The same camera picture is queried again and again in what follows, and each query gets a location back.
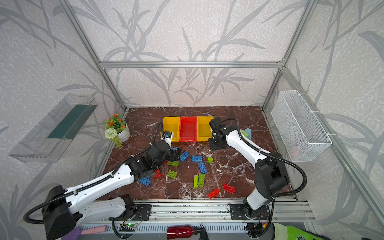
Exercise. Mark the red lego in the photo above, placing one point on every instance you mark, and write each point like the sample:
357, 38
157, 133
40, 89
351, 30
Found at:
214, 193
229, 189

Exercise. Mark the left yellow bin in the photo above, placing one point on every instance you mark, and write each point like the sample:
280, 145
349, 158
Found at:
172, 124

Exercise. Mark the white wire basket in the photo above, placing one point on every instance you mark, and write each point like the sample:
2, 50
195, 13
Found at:
302, 133

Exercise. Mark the green lego short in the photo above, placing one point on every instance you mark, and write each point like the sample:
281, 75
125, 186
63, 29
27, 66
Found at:
172, 174

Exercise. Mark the blue lego tilted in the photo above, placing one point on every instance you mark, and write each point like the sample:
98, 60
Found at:
184, 156

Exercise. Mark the red middle bin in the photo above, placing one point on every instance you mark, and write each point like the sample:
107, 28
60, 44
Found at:
188, 129

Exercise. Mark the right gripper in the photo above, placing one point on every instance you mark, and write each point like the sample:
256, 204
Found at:
216, 142

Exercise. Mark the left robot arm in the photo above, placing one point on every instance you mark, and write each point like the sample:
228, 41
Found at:
63, 213

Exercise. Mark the green lego pair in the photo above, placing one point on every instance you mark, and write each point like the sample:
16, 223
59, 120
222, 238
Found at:
199, 181

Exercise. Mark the blue lego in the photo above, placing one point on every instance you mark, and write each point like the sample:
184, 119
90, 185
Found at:
145, 181
184, 156
197, 159
202, 168

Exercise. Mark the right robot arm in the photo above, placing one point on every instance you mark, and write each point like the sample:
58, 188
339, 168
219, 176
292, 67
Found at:
271, 174

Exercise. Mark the light blue scoop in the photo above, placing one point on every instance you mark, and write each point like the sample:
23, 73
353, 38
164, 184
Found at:
248, 131

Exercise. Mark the yellow bin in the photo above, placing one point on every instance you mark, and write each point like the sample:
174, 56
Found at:
172, 124
203, 129

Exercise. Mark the right yellow bin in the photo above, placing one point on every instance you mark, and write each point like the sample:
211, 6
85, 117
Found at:
203, 129

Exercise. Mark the artificial orange flower plant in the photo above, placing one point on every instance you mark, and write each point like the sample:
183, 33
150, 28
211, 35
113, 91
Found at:
114, 126

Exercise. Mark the red bottle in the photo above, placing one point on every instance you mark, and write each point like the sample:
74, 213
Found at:
181, 232

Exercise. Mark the white flower pot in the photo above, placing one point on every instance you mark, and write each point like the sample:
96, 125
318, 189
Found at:
124, 135

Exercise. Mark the green trowel wooden handle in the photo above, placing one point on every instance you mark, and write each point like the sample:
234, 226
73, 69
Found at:
245, 134

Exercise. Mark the red lego studs up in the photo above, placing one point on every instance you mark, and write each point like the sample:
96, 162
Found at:
158, 173

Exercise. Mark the red lego front right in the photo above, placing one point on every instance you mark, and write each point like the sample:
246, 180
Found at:
229, 189

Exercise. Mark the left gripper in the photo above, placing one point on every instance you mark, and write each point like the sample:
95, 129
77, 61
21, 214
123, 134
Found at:
172, 153

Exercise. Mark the purple pink brush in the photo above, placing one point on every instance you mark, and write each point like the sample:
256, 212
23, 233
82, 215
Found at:
75, 233

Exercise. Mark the clear wall shelf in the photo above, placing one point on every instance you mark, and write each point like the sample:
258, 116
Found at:
50, 138

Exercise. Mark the green lego long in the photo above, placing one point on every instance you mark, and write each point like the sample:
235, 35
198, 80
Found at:
175, 164

